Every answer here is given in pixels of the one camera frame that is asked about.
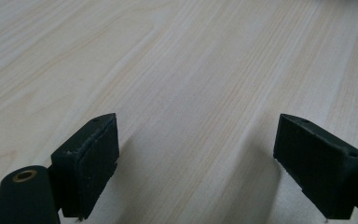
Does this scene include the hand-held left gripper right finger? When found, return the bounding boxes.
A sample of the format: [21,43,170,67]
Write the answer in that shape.
[272,113,358,220]

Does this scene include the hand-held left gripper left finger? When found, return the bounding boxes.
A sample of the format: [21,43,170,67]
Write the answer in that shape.
[49,112,121,220]

